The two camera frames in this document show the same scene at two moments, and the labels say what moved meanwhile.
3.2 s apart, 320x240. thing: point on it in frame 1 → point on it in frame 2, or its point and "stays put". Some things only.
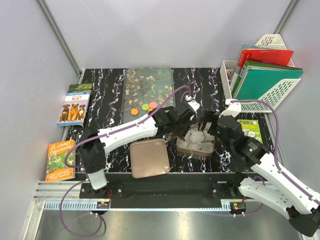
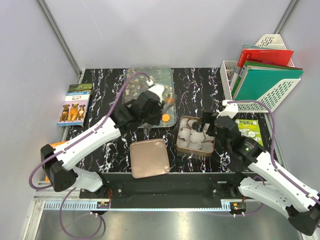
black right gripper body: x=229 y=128 stays put
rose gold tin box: x=197 y=141 stays put
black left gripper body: x=185 y=123 → x=154 y=118
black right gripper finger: x=207 y=123 stays put
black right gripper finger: x=212 y=130 stays put
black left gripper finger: x=179 y=131 → x=165 y=106
